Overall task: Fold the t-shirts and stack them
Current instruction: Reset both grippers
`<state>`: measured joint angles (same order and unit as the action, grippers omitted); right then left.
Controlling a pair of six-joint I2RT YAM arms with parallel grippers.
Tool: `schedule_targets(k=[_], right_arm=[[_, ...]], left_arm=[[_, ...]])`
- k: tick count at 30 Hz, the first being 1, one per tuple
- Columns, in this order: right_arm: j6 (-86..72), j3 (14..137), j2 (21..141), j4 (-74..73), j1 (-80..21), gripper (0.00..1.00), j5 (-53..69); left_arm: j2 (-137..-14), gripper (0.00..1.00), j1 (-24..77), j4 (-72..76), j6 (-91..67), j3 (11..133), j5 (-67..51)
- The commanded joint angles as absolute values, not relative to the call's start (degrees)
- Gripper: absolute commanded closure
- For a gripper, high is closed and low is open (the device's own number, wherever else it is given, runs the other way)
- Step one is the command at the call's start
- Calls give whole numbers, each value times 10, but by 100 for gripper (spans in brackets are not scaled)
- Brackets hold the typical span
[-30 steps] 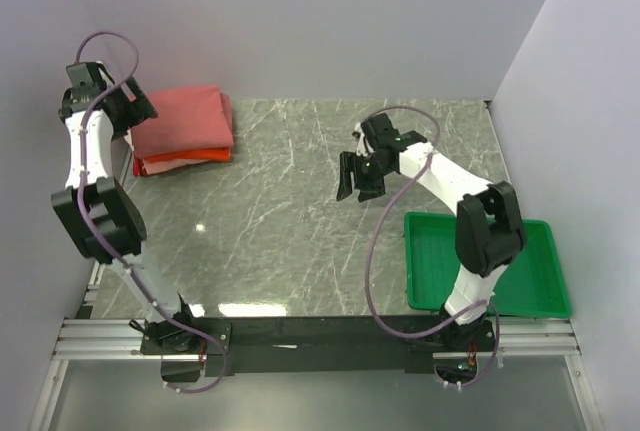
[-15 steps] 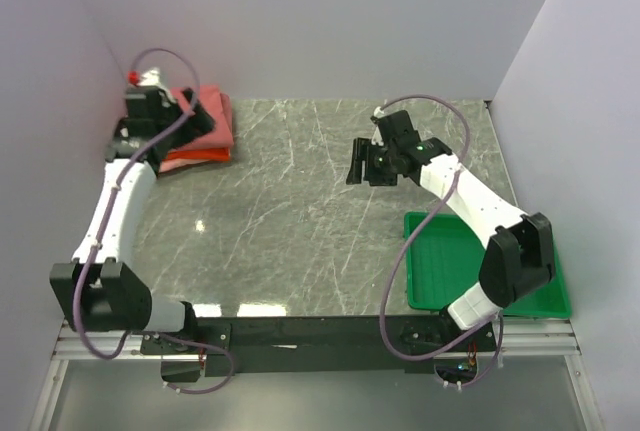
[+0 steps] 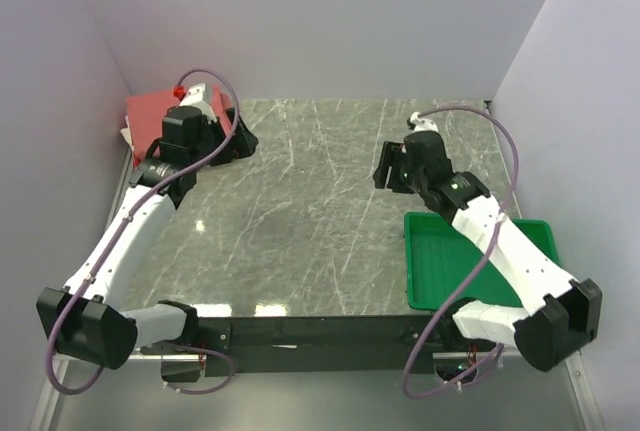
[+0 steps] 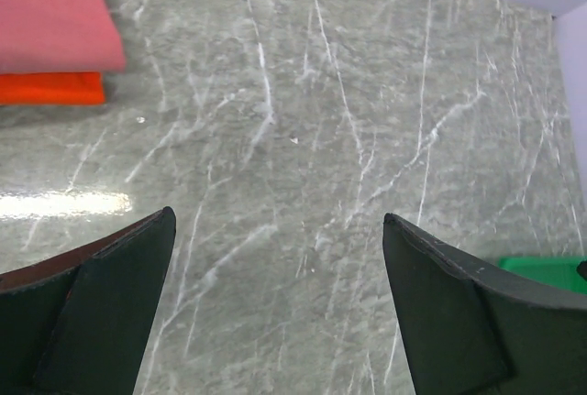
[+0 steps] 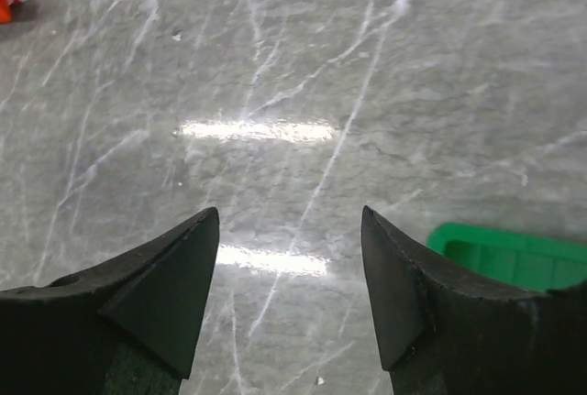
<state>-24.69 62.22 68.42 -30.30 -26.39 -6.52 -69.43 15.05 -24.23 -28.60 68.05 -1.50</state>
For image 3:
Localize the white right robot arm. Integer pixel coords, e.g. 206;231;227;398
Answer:
373;130;603;372

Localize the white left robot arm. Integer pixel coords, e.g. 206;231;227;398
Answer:
36;104;258;370

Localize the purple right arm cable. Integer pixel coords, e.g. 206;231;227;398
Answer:
402;103;521;400

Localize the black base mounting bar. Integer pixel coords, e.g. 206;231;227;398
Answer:
142;313;495;384

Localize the folded pale pink shirt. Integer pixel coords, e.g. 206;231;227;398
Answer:
120;124;134;152

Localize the dusty pink t shirt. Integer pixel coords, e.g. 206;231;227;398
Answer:
126;85;233;167

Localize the green plastic tray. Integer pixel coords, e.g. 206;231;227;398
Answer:
402;210;561;313

